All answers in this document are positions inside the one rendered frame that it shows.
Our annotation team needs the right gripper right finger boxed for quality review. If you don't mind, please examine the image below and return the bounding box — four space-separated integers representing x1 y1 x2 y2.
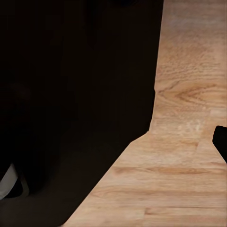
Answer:
212 125 227 163

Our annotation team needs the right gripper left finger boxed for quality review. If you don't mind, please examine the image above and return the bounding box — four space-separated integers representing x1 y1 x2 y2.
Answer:
0 126 24 180

